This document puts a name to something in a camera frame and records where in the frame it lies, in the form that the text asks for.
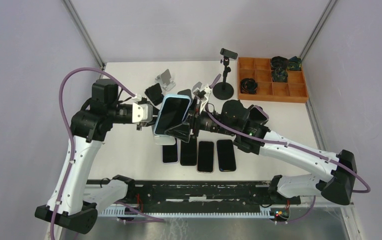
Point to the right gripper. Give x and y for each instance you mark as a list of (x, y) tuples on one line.
[(182, 130)]

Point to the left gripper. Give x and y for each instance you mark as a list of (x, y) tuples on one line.
[(153, 122)]

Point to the light blue case phone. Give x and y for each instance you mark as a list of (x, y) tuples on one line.
[(173, 110)]

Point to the black folding phone stand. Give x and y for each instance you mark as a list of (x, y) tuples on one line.
[(155, 94)]

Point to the round wooden phone stand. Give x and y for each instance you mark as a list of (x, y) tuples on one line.
[(186, 92)]

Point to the white small phone stand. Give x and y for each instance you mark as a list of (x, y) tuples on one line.
[(164, 140)]

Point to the black phone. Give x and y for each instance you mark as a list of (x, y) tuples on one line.
[(188, 153)]

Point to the silver folding phone stand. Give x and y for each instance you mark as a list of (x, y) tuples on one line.
[(165, 80)]

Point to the purple case phone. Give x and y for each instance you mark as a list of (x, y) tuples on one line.
[(170, 154)]

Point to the black tall round-base stand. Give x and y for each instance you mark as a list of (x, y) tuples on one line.
[(224, 90)]

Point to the black lens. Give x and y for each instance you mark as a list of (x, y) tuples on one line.
[(248, 86)]

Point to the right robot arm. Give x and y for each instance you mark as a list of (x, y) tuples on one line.
[(328, 174)]

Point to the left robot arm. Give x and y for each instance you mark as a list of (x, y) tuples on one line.
[(68, 207)]

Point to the orange compartment tray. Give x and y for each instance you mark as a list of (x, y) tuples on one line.
[(268, 90)]

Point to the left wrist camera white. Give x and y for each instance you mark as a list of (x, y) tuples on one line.
[(141, 109)]

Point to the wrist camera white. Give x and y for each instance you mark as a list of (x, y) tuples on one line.
[(141, 109), (202, 93)]

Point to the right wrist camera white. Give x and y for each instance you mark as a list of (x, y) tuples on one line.
[(202, 93)]

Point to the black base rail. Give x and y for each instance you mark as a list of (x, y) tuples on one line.
[(202, 197)]

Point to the white cable duct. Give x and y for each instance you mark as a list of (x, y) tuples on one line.
[(120, 211)]

